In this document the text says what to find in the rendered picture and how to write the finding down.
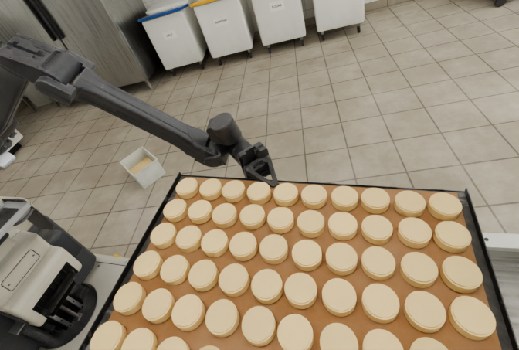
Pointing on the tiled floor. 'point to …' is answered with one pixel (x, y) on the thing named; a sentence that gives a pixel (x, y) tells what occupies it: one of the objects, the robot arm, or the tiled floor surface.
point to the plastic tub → (143, 167)
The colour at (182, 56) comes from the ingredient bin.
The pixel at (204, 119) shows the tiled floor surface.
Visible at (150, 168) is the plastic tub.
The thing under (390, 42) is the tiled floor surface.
